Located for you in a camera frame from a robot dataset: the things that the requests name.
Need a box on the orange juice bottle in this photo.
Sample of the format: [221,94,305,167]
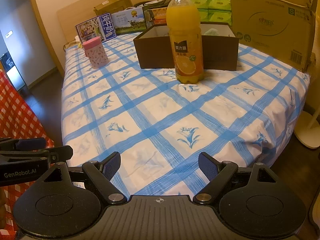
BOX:
[166,0,203,84]

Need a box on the white fan stand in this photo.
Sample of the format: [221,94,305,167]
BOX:
[294,80,320,149]

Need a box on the dark green bag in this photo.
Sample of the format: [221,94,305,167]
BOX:
[134,0,172,9]

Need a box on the wooden headboard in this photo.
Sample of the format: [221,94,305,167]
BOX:
[57,0,157,55]

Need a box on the blue cartoon printed milk box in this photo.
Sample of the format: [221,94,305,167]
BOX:
[75,16,117,44]

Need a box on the blue checked bedsheet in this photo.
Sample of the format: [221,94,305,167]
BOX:
[61,34,310,197]

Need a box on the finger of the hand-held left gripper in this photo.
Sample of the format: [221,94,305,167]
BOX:
[0,137,47,152]
[0,145,74,163]

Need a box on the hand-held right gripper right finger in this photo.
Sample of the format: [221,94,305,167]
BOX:
[194,152,285,205]

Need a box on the brown cardboard carton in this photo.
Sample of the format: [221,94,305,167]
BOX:
[93,0,133,17]

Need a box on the large open cardboard box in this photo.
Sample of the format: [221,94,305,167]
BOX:
[228,0,317,73]

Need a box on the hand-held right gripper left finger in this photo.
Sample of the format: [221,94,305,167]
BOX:
[36,151,127,205]

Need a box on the floral pillow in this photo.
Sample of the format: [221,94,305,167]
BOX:
[63,40,84,51]

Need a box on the brown cardboard storage box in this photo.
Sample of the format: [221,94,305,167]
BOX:
[133,22,240,71]

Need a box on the red checked cloth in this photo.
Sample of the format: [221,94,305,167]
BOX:
[0,70,54,240]

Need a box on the pink patterned cup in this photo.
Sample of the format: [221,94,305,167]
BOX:
[82,36,109,70]

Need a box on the bundle of green tissue packs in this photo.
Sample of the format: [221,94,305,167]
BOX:
[185,0,232,24]

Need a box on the blue green cow milk box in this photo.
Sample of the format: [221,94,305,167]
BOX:
[111,7,147,36]

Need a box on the orange snack box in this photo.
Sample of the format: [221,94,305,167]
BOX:
[147,8,167,21]

